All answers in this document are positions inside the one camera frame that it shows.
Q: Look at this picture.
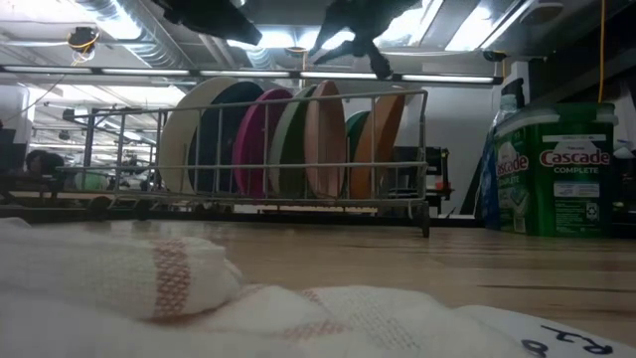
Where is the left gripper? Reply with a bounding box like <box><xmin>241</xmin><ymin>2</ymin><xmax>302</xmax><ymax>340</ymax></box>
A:
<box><xmin>151</xmin><ymin>0</ymin><xmax>263</xmax><ymax>47</ymax></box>

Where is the peach plate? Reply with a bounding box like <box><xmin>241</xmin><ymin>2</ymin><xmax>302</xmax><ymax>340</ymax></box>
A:
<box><xmin>303</xmin><ymin>80</ymin><xmax>348</xmax><ymax>199</ymax></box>

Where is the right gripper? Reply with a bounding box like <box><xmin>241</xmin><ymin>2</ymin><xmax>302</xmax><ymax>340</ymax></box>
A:
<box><xmin>307</xmin><ymin>0</ymin><xmax>423</xmax><ymax>81</ymax></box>

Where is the pink plate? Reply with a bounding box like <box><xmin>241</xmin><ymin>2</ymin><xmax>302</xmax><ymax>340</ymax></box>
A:
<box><xmin>232</xmin><ymin>88</ymin><xmax>294</xmax><ymax>199</ymax></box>

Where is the blue dish soap bottle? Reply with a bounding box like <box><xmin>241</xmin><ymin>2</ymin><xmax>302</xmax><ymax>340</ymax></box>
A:
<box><xmin>475</xmin><ymin>77</ymin><xmax>527</xmax><ymax>231</ymax></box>

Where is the yellow cable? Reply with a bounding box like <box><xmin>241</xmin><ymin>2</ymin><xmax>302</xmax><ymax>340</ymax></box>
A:
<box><xmin>597</xmin><ymin>0</ymin><xmax>607</xmax><ymax>104</ymax></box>

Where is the dark green plate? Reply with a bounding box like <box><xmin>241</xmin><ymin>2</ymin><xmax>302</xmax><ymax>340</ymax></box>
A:
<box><xmin>346</xmin><ymin>109</ymin><xmax>373</xmax><ymax>163</ymax></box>

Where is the black metal table frame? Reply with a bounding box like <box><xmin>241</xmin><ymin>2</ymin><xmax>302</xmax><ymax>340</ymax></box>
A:
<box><xmin>0</xmin><ymin>196</ymin><xmax>491</xmax><ymax>230</ymax></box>

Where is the long ceiling light strip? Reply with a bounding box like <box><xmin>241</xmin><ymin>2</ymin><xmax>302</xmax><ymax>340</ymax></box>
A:
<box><xmin>0</xmin><ymin>63</ymin><xmax>503</xmax><ymax>85</ymax></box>

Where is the black ceiling-mounted device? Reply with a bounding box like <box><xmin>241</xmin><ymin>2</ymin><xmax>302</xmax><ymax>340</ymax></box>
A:
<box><xmin>67</xmin><ymin>25</ymin><xmax>100</xmax><ymax>55</ymax></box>

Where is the grey wire dish rack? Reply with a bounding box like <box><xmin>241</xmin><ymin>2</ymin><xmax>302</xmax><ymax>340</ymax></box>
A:
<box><xmin>55</xmin><ymin>88</ymin><xmax>431</xmax><ymax>239</ymax></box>

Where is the silver ventilation duct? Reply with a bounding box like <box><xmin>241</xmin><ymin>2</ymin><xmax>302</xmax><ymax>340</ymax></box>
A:
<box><xmin>74</xmin><ymin>0</ymin><xmax>195</xmax><ymax>71</ymax></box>

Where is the black equipment cart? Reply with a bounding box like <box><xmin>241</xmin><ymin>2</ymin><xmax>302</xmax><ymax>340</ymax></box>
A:
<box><xmin>392</xmin><ymin>145</ymin><xmax>454</xmax><ymax>216</ymax></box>

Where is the white red-striped dish towel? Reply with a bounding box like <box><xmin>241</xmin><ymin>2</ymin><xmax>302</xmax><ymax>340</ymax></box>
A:
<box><xmin>0</xmin><ymin>216</ymin><xmax>636</xmax><ymax>358</ymax></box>

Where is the green Cascade detergent tub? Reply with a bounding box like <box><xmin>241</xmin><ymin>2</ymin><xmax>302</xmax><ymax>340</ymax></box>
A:
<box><xmin>491</xmin><ymin>101</ymin><xmax>620</xmax><ymax>238</ymax></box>

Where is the person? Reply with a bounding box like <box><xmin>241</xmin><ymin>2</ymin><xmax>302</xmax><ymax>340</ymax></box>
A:
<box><xmin>24</xmin><ymin>148</ymin><xmax>69</xmax><ymax>178</ymax></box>

